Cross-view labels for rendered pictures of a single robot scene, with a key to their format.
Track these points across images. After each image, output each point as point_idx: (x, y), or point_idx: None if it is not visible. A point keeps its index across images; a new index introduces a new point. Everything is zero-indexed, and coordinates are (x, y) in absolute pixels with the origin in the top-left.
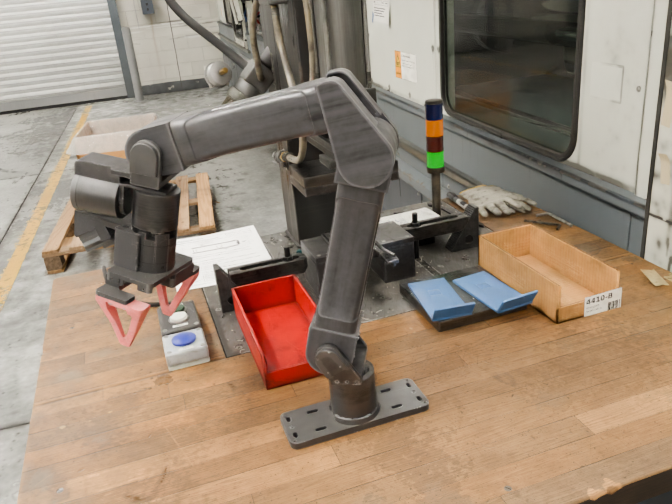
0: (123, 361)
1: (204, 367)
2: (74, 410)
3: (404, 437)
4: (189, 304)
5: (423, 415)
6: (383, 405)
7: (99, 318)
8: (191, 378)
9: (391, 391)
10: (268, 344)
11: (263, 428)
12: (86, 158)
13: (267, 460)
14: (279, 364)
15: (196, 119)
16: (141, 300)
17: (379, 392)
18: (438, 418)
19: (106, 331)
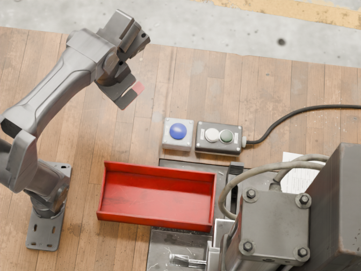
0: (195, 98)
1: (156, 142)
2: (154, 66)
3: (13, 220)
4: (232, 147)
5: (23, 241)
6: (41, 221)
7: (272, 93)
8: (147, 132)
9: (50, 232)
10: (155, 187)
11: (70, 155)
12: (117, 14)
13: (43, 148)
14: (125, 185)
15: (59, 59)
16: (286, 125)
17: (53, 225)
18: (15, 247)
19: (247, 94)
